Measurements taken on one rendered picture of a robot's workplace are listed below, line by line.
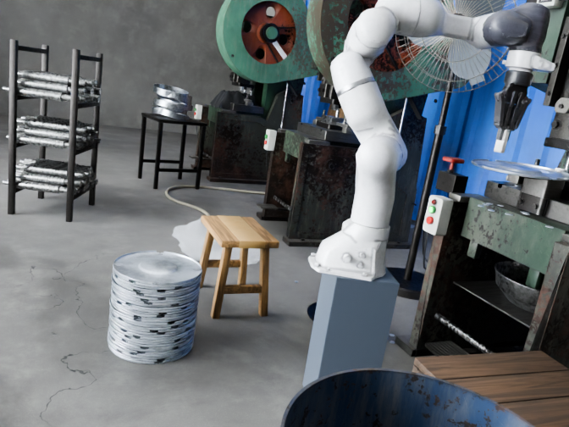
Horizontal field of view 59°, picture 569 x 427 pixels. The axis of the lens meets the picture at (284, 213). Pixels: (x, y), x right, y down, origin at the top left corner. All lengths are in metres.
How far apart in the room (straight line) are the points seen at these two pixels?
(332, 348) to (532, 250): 0.69
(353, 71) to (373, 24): 0.13
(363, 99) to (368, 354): 0.71
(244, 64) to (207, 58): 3.61
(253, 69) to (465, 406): 3.78
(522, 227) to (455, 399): 0.90
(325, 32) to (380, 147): 1.54
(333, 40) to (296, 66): 1.84
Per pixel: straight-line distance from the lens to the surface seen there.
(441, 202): 1.85
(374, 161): 1.30
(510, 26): 1.61
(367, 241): 1.41
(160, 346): 1.75
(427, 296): 1.99
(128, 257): 1.83
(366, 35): 1.39
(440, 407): 0.98
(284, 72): 4.56
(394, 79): 2.98
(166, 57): 7.87
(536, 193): 1.81
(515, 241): 1.77
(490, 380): 1.30
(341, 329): 1.46
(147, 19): 7.84
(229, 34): 4.37
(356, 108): 1.38
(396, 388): 0.96
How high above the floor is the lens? 0.93
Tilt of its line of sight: 14 degrees down
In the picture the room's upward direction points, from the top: 9 degrees clockwise
